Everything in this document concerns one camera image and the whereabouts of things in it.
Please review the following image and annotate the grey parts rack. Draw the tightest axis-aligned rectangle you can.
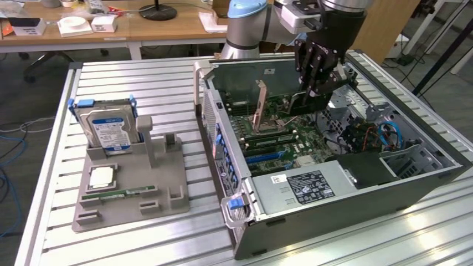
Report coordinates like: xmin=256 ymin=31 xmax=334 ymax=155
xmin=71 ymin=115 xmax=192 ymax=233

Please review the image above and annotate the hard disk with blue rails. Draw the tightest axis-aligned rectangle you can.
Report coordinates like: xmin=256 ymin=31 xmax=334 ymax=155
xmin=67 ymin=94 xmax=144 ymax=156

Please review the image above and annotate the blue wire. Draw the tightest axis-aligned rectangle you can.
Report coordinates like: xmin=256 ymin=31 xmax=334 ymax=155
xmin=376 ymin=120 xmax=404 ymax=152

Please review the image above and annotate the black stand pole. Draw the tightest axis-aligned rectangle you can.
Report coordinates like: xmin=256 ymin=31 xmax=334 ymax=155
xmin=412 ymin=16 xmax=473 ymax=96

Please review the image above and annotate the wooden cabinet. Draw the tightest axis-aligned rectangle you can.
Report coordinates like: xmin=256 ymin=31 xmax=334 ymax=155
xmin=312 ymin=0 xmax=423 ymax=64

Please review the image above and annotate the metal disk bay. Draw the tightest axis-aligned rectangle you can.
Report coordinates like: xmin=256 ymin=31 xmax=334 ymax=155
xmin=316 ymin=83 xmax=371 ymax=131

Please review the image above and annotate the white box black lid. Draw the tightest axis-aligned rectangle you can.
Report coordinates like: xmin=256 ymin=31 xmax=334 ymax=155
xmin=7 ymin=17 xmax=48 ymax=37

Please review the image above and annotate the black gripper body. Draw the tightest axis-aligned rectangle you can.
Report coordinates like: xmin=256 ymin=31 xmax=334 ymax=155
xmin=310 ymin=12 xmax=367 ymax=75

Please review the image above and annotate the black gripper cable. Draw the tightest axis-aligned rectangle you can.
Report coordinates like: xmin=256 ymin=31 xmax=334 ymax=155
xmin=316 ymin=0 xmax=330 ymax=30

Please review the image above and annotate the grey power supply unit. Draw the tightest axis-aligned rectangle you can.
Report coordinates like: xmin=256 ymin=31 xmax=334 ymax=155
xmin=243 ymin=160 xmax=358 ymax=217

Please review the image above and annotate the red wire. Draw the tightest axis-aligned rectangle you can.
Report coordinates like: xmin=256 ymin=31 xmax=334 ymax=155
xmin=363 ymin=126 xmax=379 ymax=150

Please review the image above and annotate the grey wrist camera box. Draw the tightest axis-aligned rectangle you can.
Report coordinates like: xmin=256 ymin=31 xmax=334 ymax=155
xmin=275 ymin=0 xmax=323 ymax=34

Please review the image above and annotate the blue expansion slot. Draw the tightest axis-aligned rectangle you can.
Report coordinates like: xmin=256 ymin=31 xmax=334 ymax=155
xmin=246 ymin=151 xmax=288 ymax=165

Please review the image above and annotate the white floor cable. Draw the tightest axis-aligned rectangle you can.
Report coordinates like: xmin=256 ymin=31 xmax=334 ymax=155
xmin=0 ymin=116 xmax=56 ymax=134

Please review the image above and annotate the green RAM stick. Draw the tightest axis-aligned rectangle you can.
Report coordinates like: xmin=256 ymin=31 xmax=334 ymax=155
xmin=80 ymin=185 xmax=156 ymax=201

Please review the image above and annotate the cardboard box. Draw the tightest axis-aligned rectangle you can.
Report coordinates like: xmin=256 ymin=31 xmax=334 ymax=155
xmin=212 ymin=0 xmax=231 ymax=19

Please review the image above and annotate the wooden desk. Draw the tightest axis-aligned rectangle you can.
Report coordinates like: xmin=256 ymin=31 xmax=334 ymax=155
xmin=0 ymin=0 xmax=334 ymax=60

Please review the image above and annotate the green motherboard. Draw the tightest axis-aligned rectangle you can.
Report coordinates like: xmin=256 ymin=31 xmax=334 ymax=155
xmin=222 ymin=94 xmax=336 ymax=178

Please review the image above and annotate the metal drive cage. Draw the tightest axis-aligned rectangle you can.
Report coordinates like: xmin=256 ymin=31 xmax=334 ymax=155
xmin=380 ymin=144 xmax=444 ymax=180

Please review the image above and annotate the CPU socket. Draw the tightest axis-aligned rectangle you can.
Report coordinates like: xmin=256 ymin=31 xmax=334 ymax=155
xmin=248 ymin=112 xmax=288 ymax=134

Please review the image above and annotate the open black PC case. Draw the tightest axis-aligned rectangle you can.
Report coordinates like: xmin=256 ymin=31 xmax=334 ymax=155
xmin=194 ymin=54 xmax=473 ymax=261

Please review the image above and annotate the metal socket cover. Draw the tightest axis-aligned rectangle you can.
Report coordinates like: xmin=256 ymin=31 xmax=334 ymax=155
xmin=274 ymin=101 xmax=303 ymax=123

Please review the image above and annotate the clear plastic bag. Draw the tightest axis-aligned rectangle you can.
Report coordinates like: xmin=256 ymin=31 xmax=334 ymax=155
xmin=79 ymin=0 xmax=124 ymax=15

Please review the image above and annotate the silver CPU chip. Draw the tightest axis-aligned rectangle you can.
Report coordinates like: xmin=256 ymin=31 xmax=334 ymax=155
xmin=90 ymin=166 xmax=116 ymax=190

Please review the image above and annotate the black lamp base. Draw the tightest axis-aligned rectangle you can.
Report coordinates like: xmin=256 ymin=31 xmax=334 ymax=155
xmin=139 ymin=0 xmax=179 ymax=22

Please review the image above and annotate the white paper stack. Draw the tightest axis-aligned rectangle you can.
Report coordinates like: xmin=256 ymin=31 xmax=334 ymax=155
xmin=199 ymin=11 xmax=228 ymax=33

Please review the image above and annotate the black chair base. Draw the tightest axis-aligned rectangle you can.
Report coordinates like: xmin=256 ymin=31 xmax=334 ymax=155
xmin=18 ymin=48 xmax=111 ymax=83

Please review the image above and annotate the graphics card with metal bracket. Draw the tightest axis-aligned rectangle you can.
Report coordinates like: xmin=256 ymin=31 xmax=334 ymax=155
xmin=254 ymin=79 xmax=334 ymax=136

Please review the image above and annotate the black floor box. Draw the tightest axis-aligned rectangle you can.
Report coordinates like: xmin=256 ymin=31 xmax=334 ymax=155
xmin=396 ymin=54 xmax=417 ymax=67

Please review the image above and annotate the small white box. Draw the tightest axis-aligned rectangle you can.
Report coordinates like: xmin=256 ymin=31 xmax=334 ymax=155
xmin=91 ymin=15 xmax=119 ymax=33

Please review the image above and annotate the blue case latch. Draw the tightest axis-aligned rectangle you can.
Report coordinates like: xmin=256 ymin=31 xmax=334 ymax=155
xmin=228 ymin=197 xmax=248 ymax=213

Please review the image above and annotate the blue floor cable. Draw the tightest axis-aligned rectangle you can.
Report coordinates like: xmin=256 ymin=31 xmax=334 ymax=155
xmin=0 ymin=132 xmax=30 ymax=239

